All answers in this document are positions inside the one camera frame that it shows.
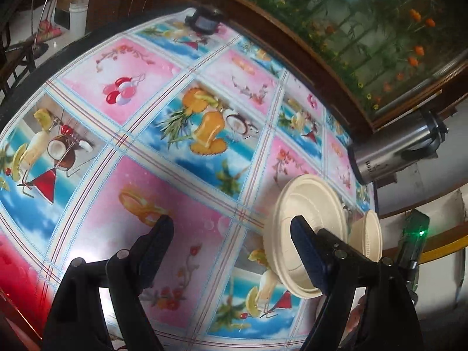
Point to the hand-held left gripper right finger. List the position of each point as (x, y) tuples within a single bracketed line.
[(310, 256)]

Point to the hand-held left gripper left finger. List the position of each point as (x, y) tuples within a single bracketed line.
[(161, 241)]

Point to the small beige plastic bowl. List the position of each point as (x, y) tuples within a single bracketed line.
[(369, 234)]

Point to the stainless steel thermos jug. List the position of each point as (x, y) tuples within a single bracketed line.
[(395, 150)]

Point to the fruit print tablecloth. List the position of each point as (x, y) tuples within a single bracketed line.
[(146, 80)]

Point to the glass flower display panel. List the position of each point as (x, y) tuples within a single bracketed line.
[(365, 25)]

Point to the small black device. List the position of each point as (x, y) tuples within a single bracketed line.
[(204, 23)]

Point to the white plastic bucket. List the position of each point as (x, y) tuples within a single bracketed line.
[(78, 18)]

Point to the red mop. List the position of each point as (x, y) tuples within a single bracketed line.
[(47, 31)]

